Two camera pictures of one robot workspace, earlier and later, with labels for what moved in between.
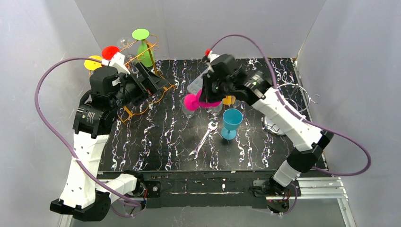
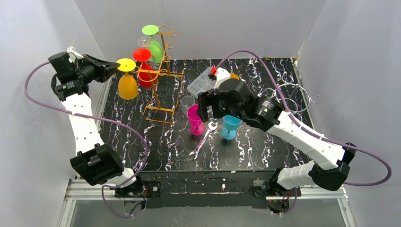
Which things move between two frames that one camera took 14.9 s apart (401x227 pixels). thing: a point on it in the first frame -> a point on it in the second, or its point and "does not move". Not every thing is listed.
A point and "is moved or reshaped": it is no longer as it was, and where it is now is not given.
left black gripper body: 143,81 -> 95,68
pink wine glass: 191,101 is moved or reshaped
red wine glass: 108,52 -> 143,55
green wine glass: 145,56 -> 156,48
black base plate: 180,190 does not move
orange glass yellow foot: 91,65 is moved or reshaped
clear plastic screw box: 196,84 does not move
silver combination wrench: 212,126 does not move
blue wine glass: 232,118 does not move
